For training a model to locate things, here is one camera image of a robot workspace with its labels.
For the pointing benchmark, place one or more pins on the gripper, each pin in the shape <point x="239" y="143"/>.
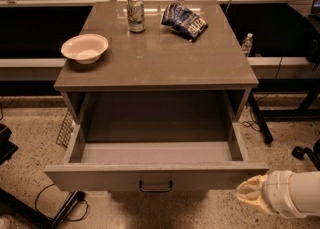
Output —
<point x="277" y="191"/>

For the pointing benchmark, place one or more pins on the grey top drawer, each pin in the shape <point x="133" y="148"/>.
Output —
<point x="156" y="173"/>

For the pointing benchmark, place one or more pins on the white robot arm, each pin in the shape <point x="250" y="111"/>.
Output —
<point x="284" y="193"/>

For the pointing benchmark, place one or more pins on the grey drawer cabinet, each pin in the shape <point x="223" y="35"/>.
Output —
<point x="157" y="86"/>

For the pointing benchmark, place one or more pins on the black table leg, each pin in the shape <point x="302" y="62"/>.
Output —
<point x="268" y="138"/>

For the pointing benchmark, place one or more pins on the black office chair base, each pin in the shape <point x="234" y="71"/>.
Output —
<point x="313" y="154"/>

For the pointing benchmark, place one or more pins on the clear plastic water bottle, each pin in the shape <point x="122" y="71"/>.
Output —
<point x="247" y="44"/>

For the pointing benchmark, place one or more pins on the blue chip bag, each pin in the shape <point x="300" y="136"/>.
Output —
<point x="183" y="21"/>

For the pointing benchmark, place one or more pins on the green white soda can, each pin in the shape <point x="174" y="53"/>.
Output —
<point x="135" y="15"/>

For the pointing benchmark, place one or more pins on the white bowl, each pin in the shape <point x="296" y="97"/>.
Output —
<point x="85" y="49"/>

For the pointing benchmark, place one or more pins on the black stand base left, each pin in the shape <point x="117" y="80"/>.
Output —
<point x="21" y="190"/>

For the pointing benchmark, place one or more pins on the black drawer handle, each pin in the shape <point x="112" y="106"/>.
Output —
<point x="155" y="188"/>

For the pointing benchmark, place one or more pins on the wire mesh rack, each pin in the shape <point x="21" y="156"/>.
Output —
<point x="66" y="130"/>

